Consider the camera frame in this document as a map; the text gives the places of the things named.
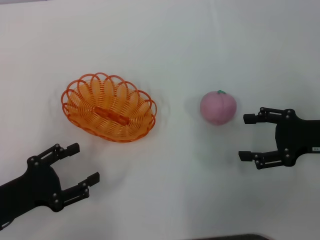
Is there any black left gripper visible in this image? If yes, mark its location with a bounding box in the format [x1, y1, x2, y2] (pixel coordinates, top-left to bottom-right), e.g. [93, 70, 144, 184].
[0, 142, 101, 231]

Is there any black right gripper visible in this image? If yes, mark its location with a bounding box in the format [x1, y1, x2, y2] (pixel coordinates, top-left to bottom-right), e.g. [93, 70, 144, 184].
[238, 106, 320, 171]

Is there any pink toy peach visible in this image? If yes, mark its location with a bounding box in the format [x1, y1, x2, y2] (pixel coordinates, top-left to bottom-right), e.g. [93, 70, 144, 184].
[199, 89, 238, 126]

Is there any orange plastic wire basket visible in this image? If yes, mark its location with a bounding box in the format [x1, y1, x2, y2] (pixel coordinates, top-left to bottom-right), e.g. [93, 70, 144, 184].
[60, 72, 158, 144]

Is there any dark rounded robot base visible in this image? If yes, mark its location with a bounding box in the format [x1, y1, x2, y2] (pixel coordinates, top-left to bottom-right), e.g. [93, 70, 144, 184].
[198, 233, 273, 240]

